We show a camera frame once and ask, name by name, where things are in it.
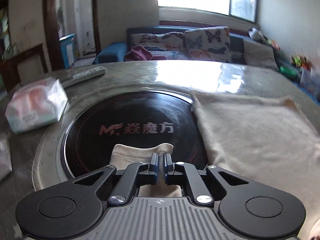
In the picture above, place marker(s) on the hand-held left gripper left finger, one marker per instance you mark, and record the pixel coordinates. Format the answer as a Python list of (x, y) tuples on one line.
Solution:
[(155, 168)]

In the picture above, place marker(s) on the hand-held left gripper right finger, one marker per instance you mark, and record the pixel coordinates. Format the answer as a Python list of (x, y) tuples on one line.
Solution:
[(167, 168)]

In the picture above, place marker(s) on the cream cloth garment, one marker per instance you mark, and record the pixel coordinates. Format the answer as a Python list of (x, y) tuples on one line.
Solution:
[(250, 135)]

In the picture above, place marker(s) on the black round table heater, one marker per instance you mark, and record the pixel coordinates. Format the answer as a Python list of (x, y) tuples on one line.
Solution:
[(140, 110)]

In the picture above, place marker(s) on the maroon cloth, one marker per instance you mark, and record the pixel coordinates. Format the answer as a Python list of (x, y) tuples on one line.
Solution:
[(137, 53)]

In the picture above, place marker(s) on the grey remote control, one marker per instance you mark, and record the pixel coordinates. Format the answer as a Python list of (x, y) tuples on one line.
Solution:
[(82, 74)]

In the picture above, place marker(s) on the blue sofa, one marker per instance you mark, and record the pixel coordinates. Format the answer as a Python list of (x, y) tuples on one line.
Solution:
[(112, 52)]

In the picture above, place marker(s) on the butterfly print cushion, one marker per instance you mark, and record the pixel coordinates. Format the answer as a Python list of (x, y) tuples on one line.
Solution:
[(207, 43), (160, 40)]

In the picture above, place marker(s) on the white tissue pack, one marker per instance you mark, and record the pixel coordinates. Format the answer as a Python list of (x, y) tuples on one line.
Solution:
[(37, 105)]

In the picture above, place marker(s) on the blue and white box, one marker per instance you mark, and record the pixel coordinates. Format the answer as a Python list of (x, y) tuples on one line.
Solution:
[(67, 51)]

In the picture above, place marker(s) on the plain beige cushion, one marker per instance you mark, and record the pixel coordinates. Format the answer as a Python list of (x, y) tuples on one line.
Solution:
[(260, 53)]

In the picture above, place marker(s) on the clear plastic bag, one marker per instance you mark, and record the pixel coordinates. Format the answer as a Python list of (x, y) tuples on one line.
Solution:
[(3, 157)]

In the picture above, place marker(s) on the white plastic bag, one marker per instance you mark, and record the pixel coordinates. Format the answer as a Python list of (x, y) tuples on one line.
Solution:
[(256, 34)]

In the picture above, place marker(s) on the pile of colourful toys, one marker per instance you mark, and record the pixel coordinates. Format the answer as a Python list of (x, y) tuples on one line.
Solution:
[(297, 65)]

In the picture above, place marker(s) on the dark wooden door frame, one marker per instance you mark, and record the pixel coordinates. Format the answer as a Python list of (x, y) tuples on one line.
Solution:
[(50, 25)]

